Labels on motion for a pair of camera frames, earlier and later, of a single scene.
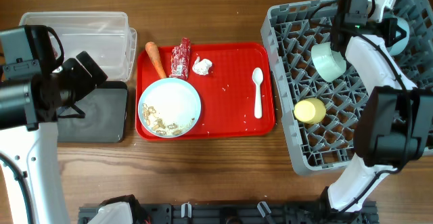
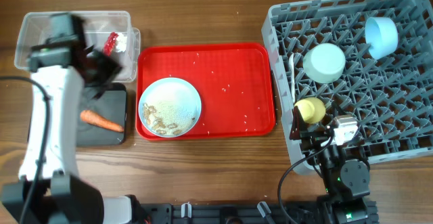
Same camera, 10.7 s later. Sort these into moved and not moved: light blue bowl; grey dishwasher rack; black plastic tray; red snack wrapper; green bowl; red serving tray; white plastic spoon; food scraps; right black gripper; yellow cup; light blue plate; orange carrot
Moved: white plastic spoon; light blue bowl; green bowl; right black gripper; orange carrot; red snack wrapper
Not moved: black plastic tray; yellow cup; grey dishwasher rack; food scraps; red serving tray; light blue plate
